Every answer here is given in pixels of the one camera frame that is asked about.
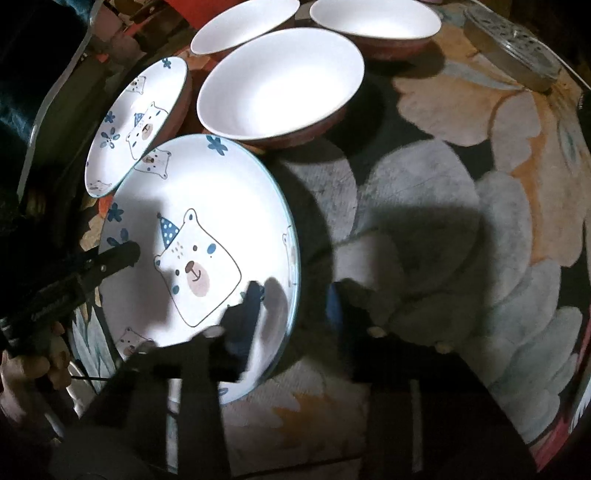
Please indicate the perforated metal lid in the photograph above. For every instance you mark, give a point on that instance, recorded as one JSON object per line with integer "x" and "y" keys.
{"x": 503, "y": 41}

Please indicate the person's left hand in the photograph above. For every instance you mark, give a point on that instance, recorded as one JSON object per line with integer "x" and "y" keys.
{"x": 23, "y": 376}

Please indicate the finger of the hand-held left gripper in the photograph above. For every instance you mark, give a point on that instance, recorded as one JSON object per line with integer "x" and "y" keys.
{"x": 117, "y": 257}

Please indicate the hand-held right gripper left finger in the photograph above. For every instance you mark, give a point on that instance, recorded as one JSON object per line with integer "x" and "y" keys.
{"x": 251, "y": 304}

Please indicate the white bowl brown outside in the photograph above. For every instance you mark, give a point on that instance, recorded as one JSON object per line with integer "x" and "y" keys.
{"x": 277, "y": 83}
{"x": 244, "y": 25}
{"x": 374, "y": 23}

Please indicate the bear print plate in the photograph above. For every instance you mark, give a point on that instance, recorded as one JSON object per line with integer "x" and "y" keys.
{"x": 207, "y": 221}
{"x": 154, "y": 92}

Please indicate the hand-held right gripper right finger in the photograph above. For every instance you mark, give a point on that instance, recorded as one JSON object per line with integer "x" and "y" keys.
{"x": 334, "y": 302}

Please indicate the floral printed blanket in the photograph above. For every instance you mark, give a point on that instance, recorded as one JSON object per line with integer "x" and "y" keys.
{"x": 415, "y": 184}

